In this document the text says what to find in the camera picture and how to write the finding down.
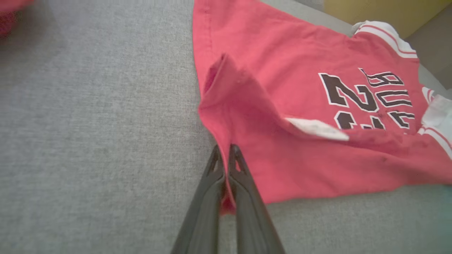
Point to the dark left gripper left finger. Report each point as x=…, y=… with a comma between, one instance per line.
x=203, y=218

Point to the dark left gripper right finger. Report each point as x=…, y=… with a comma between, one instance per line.
x=252, y=218

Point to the red basketball jersey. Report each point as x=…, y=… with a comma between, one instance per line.
x=282, y=63

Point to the grey sofa seat cushion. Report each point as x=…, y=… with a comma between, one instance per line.
x=99, y=141

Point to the grey sofa back cushion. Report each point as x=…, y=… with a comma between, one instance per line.
x=310, y=3

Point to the yellow sofa cushion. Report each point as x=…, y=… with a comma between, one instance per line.
x=381, y=12

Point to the grey sofa corner cushion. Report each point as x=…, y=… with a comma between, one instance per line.
x=436, y=49

